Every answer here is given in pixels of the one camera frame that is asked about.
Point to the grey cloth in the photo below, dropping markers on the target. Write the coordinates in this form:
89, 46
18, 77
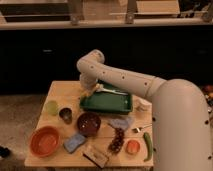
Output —
123, 123

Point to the dark red bowl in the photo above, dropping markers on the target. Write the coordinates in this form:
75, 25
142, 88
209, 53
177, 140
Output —
88, 124

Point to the green plastic cup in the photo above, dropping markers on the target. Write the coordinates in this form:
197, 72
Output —
51, 107

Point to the metal fork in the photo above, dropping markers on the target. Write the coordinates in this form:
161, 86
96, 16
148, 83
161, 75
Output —
139, 129

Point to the white brush in tray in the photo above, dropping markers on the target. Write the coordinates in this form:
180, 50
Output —
101, 88

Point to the small metal cup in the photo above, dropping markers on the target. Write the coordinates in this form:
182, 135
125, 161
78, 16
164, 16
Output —
66, 115

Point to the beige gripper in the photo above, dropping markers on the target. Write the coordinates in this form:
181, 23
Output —
88, 83

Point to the bunch of purple grapes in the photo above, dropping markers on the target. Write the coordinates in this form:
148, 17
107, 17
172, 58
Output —
118, 141

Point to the white cup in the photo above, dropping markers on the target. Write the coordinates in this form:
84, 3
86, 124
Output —
142, 105

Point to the wooden table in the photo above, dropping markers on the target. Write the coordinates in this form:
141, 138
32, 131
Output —
67, 94

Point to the blue sponge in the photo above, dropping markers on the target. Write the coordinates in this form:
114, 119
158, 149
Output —
74, 142

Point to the orange bowl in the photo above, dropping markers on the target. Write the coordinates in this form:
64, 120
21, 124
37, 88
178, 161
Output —
44, 141

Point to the green plastic tray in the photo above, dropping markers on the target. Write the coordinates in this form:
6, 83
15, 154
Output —
108, 102

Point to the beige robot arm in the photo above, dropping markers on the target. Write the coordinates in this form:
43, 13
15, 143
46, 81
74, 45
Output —
181, 129

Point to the green chili pepper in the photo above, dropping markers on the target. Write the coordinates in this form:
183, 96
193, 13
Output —
148, 142

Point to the wooden block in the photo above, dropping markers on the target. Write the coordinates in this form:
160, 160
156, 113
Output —
96, 156

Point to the small orange dish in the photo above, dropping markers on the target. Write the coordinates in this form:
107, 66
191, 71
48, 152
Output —
132, 147

